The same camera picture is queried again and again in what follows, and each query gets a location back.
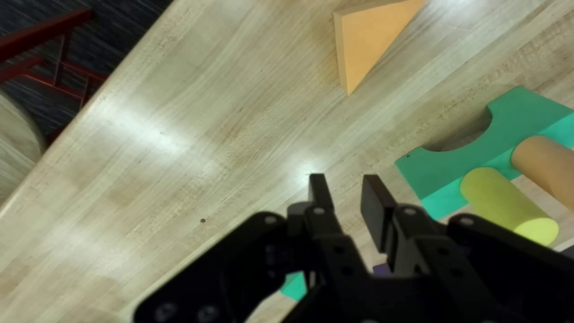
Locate long wooden table black legs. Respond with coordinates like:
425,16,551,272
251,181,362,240
0,0,574,323

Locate large green arch block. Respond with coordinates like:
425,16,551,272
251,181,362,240
395,84,574,222

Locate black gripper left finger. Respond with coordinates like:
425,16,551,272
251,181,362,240
133,172,375,323

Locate orange cylinder block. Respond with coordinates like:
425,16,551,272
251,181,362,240
511,134,574,211

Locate small green arch block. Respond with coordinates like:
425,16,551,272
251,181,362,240
278,271,310,303

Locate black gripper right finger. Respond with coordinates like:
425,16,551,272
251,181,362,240
359,174,574,323

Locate yellow cylinder block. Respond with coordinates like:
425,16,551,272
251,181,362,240
459,167,562,247

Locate orange triangle block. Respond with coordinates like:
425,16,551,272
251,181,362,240
332,0,427,97

